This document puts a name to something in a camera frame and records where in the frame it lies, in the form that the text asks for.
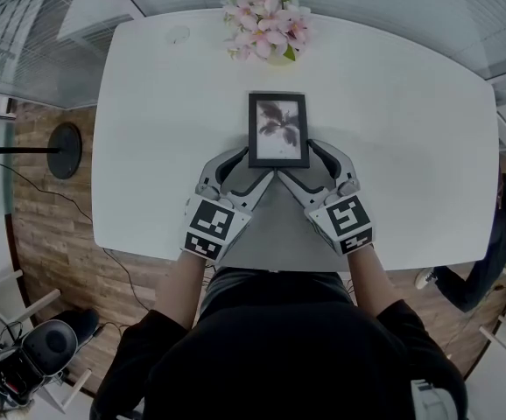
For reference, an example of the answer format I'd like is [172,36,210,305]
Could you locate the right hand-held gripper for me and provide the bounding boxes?
[276,138,375,257]

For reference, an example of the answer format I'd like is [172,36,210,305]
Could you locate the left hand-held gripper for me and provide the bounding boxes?
[179,145,277,266]

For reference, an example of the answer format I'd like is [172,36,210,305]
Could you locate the black picture frame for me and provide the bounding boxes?
[247,92,311,170]

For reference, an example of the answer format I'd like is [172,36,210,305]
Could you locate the person's left forearm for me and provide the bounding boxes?
[155,249,214,330]

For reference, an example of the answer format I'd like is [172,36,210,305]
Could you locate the person's right forearm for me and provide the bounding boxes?
[347,242,401,319]

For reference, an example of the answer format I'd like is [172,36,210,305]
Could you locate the pink flower bouquet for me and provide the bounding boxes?
[220,0,313,67]

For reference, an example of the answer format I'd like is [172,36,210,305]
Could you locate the black standing fan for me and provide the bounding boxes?
[0,122,84,193]

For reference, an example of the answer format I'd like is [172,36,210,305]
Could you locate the person's black shirt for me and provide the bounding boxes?
[90,267,468,420]

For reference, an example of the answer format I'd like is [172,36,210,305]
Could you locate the black bag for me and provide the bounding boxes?
[55,307,102,350]

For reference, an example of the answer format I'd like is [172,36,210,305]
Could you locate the grey round-shelled device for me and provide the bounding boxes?
[0,319,80,407]

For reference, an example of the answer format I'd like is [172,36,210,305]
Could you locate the grey body-worn pack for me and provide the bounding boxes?
[410,378,460,420]

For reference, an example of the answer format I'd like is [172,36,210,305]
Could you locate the glass partition with blinds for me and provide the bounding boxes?
[0,0,144,109]

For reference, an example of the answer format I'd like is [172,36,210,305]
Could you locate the black fan power cable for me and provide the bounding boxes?
[0,153,154,315]

